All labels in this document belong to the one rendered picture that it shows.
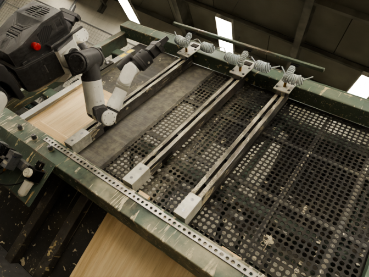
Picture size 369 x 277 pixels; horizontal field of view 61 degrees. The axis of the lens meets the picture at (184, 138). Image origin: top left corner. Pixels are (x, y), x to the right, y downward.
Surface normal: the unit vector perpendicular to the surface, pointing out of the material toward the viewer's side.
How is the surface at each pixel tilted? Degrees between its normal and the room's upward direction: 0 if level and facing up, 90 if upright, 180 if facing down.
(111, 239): 90
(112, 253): 90
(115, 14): 90
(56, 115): 59
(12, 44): 82
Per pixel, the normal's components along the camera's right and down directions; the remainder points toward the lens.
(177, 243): -0.03, -0.71
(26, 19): -0.26, -0.43
